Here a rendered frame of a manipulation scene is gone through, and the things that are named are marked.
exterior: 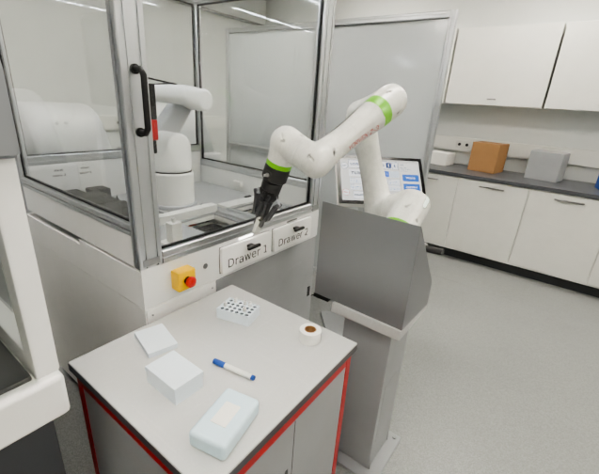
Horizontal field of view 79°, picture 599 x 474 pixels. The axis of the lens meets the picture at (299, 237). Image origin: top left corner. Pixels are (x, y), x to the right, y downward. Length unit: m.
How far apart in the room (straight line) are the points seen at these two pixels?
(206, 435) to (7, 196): 0.60
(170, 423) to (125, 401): 0.14
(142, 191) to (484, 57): 3.71
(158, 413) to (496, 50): 4.07
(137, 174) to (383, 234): 0.78
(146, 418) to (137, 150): 0.71
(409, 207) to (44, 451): 1.27
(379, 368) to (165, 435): 0.84
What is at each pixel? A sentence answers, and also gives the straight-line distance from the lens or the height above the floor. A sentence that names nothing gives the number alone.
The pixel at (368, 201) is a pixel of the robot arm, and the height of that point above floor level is 1.10.
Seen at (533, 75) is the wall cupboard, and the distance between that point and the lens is 4.24.
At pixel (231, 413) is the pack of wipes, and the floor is 0.81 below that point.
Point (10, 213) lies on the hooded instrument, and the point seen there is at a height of 1.26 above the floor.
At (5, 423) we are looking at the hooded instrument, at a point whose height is 0.86.
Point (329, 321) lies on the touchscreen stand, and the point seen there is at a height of 0.03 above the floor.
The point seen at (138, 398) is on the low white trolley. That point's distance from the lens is 1.07.
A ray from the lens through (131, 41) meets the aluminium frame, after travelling 1.16.
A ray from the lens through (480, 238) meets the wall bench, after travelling 4.07.
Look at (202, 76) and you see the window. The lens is 1.31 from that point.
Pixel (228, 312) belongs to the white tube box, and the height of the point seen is 0.79.
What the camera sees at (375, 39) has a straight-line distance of 2.92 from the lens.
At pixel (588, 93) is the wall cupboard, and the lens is 4.21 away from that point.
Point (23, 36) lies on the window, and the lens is 1.74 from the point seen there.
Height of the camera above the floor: 1.48
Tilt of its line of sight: 21 degrees down
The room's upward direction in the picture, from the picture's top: 4 degrees clockwise
